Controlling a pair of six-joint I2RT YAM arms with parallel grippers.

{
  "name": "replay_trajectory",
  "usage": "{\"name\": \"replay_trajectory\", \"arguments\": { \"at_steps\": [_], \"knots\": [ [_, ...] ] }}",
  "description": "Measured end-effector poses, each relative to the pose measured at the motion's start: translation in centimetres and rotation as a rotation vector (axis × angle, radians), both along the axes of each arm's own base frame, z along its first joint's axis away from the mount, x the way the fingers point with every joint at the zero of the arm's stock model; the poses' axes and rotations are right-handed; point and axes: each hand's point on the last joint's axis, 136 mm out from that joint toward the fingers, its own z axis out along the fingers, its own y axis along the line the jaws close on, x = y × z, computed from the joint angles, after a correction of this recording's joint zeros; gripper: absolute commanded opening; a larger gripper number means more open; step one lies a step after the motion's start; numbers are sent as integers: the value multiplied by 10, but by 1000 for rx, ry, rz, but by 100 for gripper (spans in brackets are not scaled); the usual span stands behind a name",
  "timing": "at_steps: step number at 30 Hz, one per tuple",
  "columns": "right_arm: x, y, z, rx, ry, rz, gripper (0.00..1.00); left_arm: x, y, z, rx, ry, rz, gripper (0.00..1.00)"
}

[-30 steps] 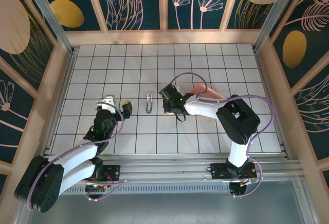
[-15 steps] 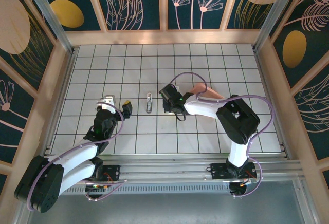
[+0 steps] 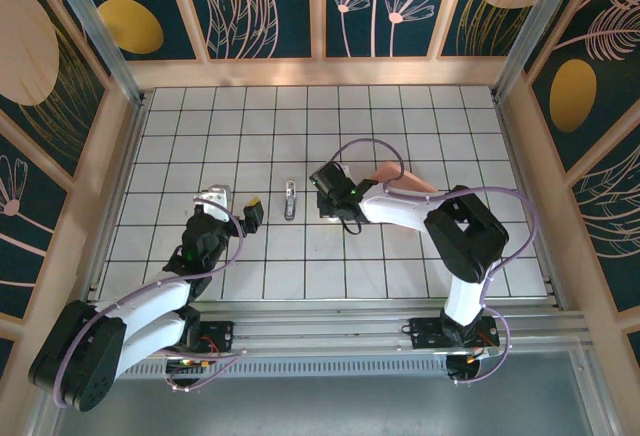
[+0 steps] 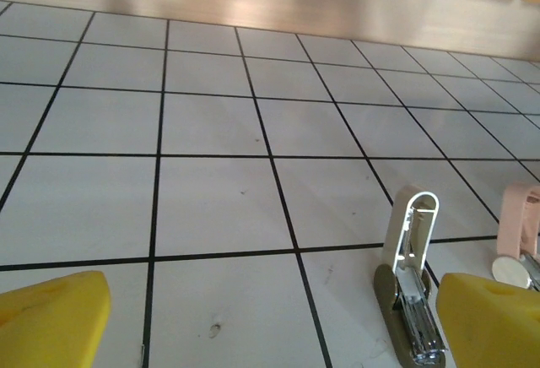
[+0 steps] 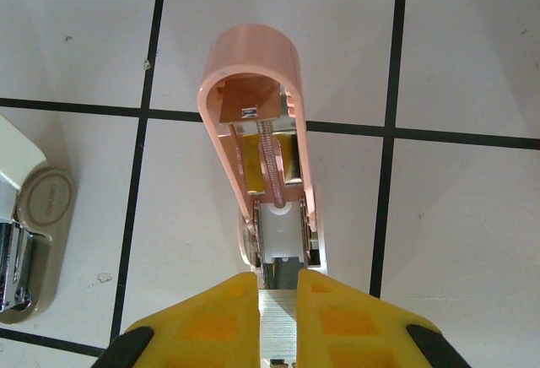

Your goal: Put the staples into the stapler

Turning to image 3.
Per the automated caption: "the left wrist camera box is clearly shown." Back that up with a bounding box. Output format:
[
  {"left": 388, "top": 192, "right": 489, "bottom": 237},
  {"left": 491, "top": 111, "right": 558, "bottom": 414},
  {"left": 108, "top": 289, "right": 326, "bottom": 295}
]
[{"left": 192, "top": 184, "right": 233, "bottom": 223}]

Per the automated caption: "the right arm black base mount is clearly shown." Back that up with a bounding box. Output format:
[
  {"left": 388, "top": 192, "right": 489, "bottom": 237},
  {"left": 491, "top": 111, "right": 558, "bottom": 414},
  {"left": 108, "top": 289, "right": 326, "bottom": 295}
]
[{"left": 408, "top": 316, "right": 501, "bottom": 352}]

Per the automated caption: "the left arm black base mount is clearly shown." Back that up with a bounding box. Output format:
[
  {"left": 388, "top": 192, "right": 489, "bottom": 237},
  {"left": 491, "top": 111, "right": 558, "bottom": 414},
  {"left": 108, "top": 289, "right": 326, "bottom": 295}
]
[{"left": 143, "top": 319, "right": 236, "bottom": 356}]

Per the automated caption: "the aluminium side rail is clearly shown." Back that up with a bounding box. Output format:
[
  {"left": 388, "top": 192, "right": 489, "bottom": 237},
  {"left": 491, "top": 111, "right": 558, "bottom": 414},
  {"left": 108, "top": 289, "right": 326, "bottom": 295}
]
[
  {"left": 77, "top": 95, "right": 151, "bottom": 318},
  {"left": 492, "top": 90, "right": 571, "bottom": 310}
]

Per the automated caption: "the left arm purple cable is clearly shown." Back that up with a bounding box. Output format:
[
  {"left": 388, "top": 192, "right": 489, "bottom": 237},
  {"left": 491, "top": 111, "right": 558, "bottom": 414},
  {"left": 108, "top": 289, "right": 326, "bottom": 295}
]
[{"left": 52, "top": 200, "right": 249, "bottom": 410}]

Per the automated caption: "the small white stapler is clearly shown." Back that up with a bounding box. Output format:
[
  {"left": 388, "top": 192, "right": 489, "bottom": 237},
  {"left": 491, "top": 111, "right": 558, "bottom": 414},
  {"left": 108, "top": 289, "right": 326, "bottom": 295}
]
[{"left": 283, "top": 180, "right": 299, "bottom": 221}]

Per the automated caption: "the pink plastic tray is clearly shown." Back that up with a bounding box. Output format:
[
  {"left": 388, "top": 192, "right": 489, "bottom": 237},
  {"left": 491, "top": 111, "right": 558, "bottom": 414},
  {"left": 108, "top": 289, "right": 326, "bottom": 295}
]
[{"left": 369, "top": 161, "right": 437, "bottom": 195}]

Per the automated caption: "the slotted grey cable duct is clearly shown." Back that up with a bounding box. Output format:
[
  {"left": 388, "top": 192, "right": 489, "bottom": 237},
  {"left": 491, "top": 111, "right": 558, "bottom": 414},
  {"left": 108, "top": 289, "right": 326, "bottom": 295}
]
[{"left": 69, "top": 358, "right": 454, "bottom": 380}]

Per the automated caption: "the long aluminium base rail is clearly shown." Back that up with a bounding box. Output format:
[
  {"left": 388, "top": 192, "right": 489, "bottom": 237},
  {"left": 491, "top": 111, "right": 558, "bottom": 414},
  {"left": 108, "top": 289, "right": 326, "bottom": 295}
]
[{"left": 49, "top": 298, "right": 599, "bottom": 357}]

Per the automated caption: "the aluminium corner post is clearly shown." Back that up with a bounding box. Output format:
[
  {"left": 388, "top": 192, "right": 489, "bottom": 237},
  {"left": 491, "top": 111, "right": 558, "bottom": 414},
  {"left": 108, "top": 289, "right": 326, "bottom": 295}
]
[
  {"left": 492, "top": 0, "right": 586, "bottom": 102},
  {"left": 42, "top": 0, "right": 147, "bottom": 107}
]

